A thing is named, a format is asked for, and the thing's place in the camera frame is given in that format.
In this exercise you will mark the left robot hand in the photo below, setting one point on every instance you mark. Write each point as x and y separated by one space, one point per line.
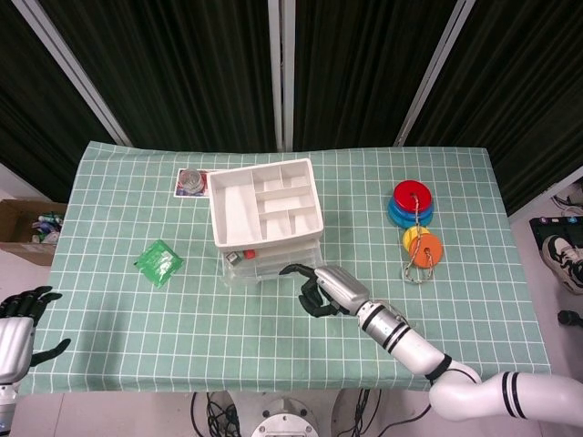
16 337

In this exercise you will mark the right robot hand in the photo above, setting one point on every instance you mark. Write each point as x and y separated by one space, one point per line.
339 289

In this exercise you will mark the clear plastic drawer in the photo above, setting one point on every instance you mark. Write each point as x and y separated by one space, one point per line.
255 273

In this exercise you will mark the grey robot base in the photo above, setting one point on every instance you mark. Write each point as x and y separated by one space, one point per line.
284 421

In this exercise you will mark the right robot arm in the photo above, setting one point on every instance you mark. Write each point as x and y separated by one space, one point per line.
410 346

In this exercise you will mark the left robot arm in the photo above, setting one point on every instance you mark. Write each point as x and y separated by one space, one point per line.
7 405

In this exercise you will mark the brown cardboard box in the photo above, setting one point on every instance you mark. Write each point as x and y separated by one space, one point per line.
18 248

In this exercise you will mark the yellow stacking disc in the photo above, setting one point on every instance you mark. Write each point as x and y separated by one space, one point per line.
409 239

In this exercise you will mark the orange stacking disc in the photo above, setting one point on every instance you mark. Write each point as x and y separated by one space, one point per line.
432 255

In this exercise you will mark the red stacking disc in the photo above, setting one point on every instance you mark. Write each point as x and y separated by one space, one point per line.
405 193

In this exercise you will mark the green checked tablecloth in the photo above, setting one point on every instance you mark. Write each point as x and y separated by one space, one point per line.
228 341

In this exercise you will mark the green foil sachet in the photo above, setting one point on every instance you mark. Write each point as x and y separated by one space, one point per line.
158 263

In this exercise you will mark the clear round jar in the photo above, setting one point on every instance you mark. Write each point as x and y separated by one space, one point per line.
192 179

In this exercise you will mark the red white blue card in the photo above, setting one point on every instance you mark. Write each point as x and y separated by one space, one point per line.
182 193

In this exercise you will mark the black curtain panel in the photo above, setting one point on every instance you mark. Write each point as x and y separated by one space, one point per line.
524 91
182 68
355 68
36 114

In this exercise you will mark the white black sneaker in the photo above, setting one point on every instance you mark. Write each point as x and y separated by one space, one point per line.
562 259

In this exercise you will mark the white plastic drawer unit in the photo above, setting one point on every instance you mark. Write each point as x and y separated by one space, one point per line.
237 209

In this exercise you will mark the white frame pole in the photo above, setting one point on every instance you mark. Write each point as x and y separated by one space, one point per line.
432 68
280 91
73 68

